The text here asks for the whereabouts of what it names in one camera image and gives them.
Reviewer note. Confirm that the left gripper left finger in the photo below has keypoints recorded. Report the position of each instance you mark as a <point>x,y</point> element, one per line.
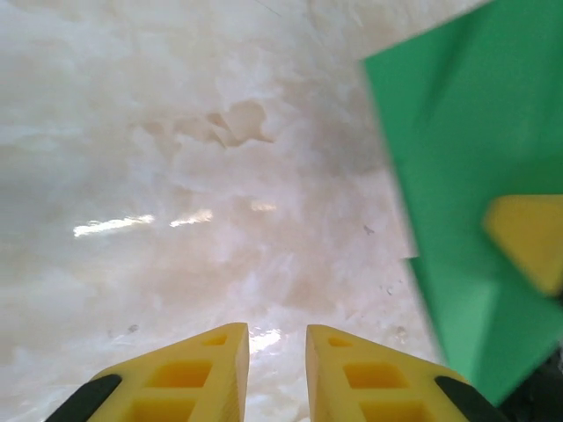
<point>184,382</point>

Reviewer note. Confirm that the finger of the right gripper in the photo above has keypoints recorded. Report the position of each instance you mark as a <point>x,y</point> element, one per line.
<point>528,237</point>
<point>541,395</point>

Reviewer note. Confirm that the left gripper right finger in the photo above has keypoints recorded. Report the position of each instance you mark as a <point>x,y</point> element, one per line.
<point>374,382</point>

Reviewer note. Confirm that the green paper sheet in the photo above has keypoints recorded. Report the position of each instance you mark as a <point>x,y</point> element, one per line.
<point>462,132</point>

